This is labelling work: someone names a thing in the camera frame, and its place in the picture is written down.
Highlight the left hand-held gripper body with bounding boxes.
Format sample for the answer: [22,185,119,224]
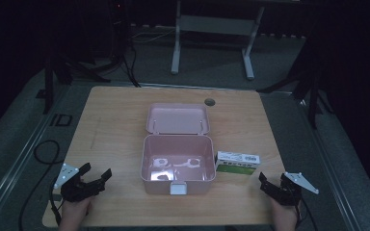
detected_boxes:
[53,163,107,203]

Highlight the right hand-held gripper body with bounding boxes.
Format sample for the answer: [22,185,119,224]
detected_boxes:
[269,171,320,207]

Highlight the white and green medicine box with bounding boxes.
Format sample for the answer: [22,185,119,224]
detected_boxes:
[215,150,261,176]

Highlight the pink storage box with lid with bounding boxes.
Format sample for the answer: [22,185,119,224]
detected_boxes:
[140,102,217,196]

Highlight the person's left hand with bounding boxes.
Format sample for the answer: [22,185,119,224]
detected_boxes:
[58,194,94,231]

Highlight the person's right hand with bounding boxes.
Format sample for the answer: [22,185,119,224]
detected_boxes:
[270,195,301,231]

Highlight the black tripod stand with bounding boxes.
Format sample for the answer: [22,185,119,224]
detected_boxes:
[42,54,112,116]
[255,38,334,131]

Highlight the dark equipment rack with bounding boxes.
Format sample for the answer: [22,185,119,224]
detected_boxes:
[107,0,132,65]

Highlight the white metal stand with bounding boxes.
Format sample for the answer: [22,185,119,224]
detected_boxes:
[170,0,266,81]

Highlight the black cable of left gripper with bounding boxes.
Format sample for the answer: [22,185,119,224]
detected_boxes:
[48,178,64,226]

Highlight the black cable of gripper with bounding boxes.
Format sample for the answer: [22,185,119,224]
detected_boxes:
[295,195,320,231]
[48,178,64,226]

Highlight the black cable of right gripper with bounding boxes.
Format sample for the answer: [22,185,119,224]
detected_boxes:
[295,195,320,231]

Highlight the black looped floor cable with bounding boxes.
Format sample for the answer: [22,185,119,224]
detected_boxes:
[18,140,64,231]

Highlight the black floor cables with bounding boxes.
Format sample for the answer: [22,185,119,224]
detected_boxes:
[91,28,177,89]

